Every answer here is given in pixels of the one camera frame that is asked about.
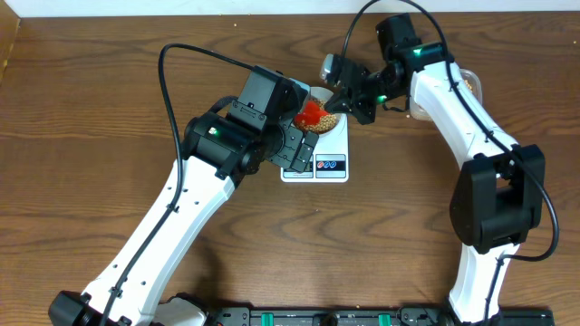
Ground red plastic measuring scoop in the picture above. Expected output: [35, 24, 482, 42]
[295, 101, 324, 127]

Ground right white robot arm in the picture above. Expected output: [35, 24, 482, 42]
[320, 14, 549, 325]

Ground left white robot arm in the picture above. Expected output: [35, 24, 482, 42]
[48, 66, 318, 325]

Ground soybeans in bowl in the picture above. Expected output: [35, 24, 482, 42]
[296, 98, 339, 134]

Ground grey round bowl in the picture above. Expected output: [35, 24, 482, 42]
[294, 86, 344, 136]

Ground white digital kitchen scale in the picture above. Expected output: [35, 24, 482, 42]
[280, 87, 349, 183]

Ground yellow soybeans in container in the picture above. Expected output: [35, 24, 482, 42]
[463, 79, 475, 94]

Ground clear plastic container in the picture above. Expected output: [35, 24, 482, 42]
[409, 69, 483, 121]

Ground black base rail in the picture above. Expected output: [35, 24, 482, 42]
[156, 293, 555, 326]

